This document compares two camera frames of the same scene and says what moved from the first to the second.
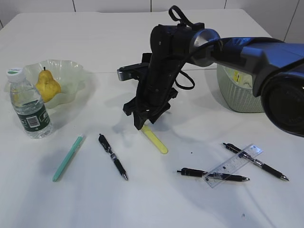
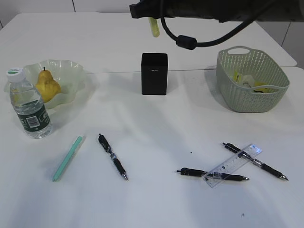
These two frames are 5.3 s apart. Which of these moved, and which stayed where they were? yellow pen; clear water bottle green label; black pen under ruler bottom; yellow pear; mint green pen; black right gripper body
Moved: yellow pen; black right gripper body
Stayed: clear water bottle green label; black pen under ruler bottom; yellow pear; mint green pen
